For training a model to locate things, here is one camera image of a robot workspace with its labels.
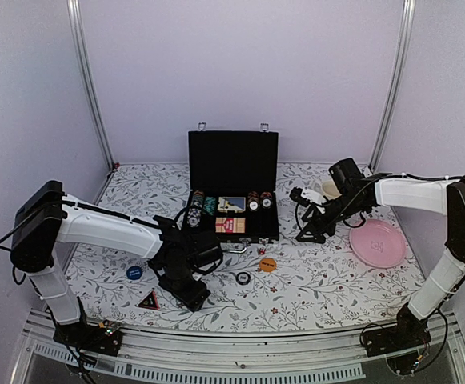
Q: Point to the aluminium frame post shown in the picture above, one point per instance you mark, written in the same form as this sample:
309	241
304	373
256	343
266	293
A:
402	47
76	25

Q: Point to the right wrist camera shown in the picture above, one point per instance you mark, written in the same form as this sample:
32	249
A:
305	196

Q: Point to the white black chip stack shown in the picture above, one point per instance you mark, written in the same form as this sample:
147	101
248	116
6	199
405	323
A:
195	209

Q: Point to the orange round button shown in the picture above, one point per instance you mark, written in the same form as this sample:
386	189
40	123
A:
267	265

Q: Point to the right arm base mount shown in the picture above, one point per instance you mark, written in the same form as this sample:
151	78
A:
409	337

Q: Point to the blue card deck box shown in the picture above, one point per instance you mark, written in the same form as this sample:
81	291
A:
231	204

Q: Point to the pink plate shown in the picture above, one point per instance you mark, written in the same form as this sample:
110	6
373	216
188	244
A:
378	244

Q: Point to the front aluminium rail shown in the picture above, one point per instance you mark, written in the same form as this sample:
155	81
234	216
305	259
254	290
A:
152	355

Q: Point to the black triangular token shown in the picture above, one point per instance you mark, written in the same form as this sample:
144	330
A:
150	302

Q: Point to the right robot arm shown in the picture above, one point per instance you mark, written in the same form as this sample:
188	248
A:
437	203

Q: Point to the blue round button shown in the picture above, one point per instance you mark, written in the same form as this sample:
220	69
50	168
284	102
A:
134	273

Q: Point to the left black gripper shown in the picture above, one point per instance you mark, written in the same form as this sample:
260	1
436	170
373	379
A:
193	299

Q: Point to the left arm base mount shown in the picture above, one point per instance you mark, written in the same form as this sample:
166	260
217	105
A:
90	338

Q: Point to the cream ceramic mug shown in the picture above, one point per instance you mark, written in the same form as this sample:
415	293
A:
327	189

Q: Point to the left aluminium frame post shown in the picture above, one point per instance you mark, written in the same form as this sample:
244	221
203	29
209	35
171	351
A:
76	25

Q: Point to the red card deck box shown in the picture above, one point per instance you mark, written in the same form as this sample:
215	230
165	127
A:
230	225

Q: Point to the right aluminium frame post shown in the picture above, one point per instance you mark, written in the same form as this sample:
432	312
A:
402	47

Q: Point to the teal chip stack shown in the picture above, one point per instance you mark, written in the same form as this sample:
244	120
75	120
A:
210	206

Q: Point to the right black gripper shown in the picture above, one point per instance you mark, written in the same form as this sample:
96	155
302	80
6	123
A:
313	225

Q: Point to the black white dealer chip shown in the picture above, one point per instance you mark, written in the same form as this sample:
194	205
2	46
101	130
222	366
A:
243	278

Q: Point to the black poker case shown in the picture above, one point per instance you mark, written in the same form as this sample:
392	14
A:
232	163

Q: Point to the floral tablecloth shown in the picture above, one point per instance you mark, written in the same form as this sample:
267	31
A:
313	288

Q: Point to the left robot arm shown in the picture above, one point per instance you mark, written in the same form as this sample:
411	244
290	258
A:
51	216

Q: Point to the orange chip stack left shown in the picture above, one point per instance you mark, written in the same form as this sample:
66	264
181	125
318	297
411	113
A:
253	201

